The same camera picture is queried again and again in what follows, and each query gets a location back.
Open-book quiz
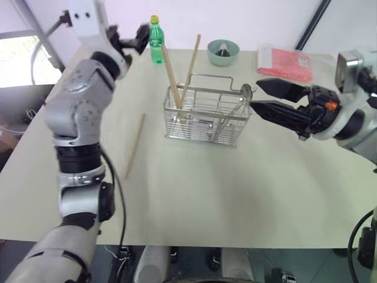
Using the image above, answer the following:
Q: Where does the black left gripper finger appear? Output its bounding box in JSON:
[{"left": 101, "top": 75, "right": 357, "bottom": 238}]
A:
[
  {"left": 135, "top": 22, "right": 152, "bottom": 45},
  {"left": 120, "top": 37, "right": 147, "bottom": 55}
]

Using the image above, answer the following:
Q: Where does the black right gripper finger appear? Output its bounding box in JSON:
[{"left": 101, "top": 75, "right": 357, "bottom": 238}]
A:
[
  {"left": 255, "top": 77, "right": 310, "bottom": 104},
  {"left": 249, "top": 100, "right": 313, "bottom": 138}
]

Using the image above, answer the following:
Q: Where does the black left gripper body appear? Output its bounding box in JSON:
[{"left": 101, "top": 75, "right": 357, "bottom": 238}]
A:
[{"left": 105, "top": 24, "right": 131, "bottom": 57}]

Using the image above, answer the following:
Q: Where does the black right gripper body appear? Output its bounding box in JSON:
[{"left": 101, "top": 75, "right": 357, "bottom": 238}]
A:
[{"left": 296, "top": 84, "right": 341, "bottom": 142}]

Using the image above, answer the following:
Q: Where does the metal spoon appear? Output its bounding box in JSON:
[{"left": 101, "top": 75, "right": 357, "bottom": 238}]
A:
[{"left": 210, "top": 83, "right": 256, "bottom": 140}]

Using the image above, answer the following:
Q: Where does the green plastic bottle yellow cap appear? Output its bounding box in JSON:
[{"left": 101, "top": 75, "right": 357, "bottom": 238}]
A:
[{"left": 148, "top": 15, "right": 166, "bottom": 65}]

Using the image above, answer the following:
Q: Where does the red plastic package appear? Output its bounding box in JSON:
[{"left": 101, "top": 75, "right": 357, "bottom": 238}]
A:
[{"left": 256, "top": 43, "right": 313, "bottom": 84}]

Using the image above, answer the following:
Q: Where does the wooden chopstick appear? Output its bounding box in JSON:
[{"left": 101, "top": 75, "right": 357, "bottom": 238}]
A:
[
  {"left": 124, "top": 113, "right": 147, "bottom": 180},
  {"left": 178, "top": 34, "right": 202, "bottom": 110},
  {"left": 161, "top": 45, "right": 186, "bottom": 119}
]

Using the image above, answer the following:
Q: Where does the black and white bowl object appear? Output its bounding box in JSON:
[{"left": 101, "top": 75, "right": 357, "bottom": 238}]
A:
[{"left": 216, "top": 42, "right": 232, "bottom": 57}]

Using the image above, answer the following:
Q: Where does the pale green bowl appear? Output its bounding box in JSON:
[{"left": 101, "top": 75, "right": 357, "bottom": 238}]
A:
[{"left": 207, "top": 39, "right": 240, "bottom": 68}]

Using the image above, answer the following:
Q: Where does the brown cardboard box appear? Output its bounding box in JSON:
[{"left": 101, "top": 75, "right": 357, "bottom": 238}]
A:
[{"left": 0, "top": 123, "right": 19, "bottom": 154}]

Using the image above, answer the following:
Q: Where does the white rounded robot leg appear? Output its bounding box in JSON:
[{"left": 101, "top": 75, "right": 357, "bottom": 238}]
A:
[
  {"left": 220, "top": 247, "right": 254, "bottom": 283},
  {"left": 133, "top": 245, "right": 172, "bottom": 283}
]

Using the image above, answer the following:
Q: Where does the small black floor object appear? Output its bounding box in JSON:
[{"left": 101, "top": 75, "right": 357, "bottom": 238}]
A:
[
  {"left": 168, "top": 246, "right": 180, "bottom": 265},
  {"left": 209, "top": 247, "right": 223, "bottom": 271},
  {"left": 117, "top": 245, "right": 133, "bottom": 262}
]

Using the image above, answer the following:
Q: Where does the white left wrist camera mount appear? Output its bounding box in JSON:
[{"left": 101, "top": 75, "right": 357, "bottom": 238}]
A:
[{"left": 66, "top": 0, "right": 131, "bottom": 79}]

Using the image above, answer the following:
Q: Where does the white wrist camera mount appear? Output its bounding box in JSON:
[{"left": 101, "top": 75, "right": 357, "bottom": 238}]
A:
[
  {"left": 66, "top": 0, "right": 131, "bottom": 79},
  {"left": 311, "top": 49, "right": 372, "bottom": 141}
]

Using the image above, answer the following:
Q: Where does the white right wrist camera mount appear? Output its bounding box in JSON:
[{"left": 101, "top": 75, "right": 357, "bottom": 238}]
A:
[{"left": 311, "top": 49, "right": 372, "bottom": 141}]

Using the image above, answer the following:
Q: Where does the black wall strip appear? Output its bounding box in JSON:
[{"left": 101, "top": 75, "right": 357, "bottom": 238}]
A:
[{"left": 294, "top": 0, "right": 333, "bottom": 51}]

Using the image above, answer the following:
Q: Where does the grey cable with black plug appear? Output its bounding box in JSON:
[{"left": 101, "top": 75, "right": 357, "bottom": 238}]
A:
[{"left": 30, "top": 9, "right": 73, "bottom": 86}]

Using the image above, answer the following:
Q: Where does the metal wire basket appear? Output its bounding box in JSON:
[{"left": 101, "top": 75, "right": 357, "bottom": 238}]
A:
[{"left": 163, "top": 73, "right": 252, "bottom": 150}]

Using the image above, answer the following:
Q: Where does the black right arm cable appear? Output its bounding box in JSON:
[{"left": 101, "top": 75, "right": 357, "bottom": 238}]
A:
[{"left": 347, "top": 208, "right": 377, "bottom": 283}]

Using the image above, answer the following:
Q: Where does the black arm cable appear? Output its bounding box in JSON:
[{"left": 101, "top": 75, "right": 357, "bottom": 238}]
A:
[
  {"left": 347, "top": 208, "right": 377, "bottom": 283},
  {"left": 98, "top": 147, "right": 128, "bottom": 247}
]

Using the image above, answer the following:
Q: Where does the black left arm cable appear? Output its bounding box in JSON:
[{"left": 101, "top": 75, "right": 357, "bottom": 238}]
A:
[{"left": 98, "top": 147, "right": 128, "bottom": 247}]

